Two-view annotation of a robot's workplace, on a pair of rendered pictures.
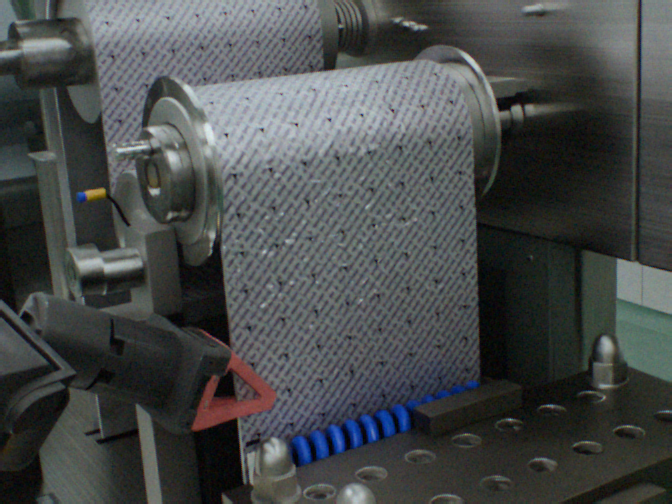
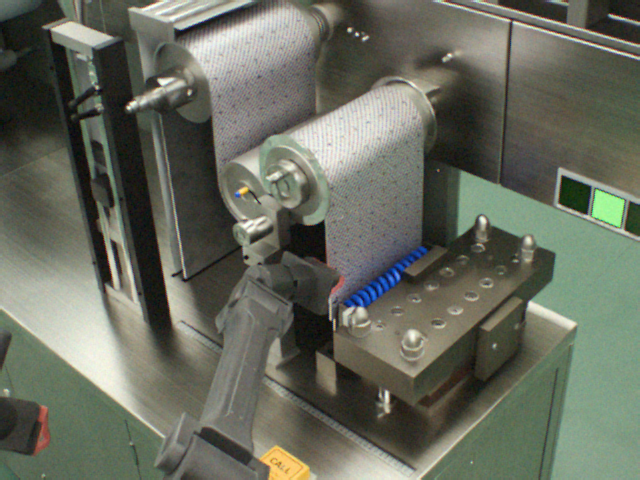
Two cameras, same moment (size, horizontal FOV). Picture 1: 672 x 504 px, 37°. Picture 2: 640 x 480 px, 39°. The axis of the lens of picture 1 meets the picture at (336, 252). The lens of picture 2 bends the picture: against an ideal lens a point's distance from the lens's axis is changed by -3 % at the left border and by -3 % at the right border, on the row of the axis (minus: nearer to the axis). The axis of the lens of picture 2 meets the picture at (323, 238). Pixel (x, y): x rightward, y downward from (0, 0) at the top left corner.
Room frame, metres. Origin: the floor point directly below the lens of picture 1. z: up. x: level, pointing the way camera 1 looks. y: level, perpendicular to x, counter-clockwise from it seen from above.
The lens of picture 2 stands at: (-0.37, 0.39, 1.97)
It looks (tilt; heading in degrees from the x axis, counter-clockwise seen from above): 35 degrees down; 345
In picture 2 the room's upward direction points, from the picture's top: 3 degrees counter-clockwise
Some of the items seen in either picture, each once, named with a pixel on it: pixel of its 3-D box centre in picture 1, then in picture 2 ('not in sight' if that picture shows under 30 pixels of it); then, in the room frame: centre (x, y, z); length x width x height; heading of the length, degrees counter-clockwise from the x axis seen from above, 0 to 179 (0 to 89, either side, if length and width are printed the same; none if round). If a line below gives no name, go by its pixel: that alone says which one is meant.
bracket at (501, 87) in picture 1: (484, 85); (417, 90); (0.93, -0.14, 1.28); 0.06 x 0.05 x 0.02; 120
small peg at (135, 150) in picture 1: (131, 151); (274, 178); (0.76, 0.15, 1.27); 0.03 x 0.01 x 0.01; 120
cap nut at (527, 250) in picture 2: not in sight; (528, 245); (0.75, -0.28, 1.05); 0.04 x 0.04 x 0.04
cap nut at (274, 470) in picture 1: (273, 467); (359, 319); (0.66, 0.05, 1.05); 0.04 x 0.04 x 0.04
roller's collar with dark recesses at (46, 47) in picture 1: (48, 53); (171, 89); (0.98, 0.26, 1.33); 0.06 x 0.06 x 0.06; 30
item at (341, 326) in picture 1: (363, 339); (377, 241); (0.79, -0.02, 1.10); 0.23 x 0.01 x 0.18; 120
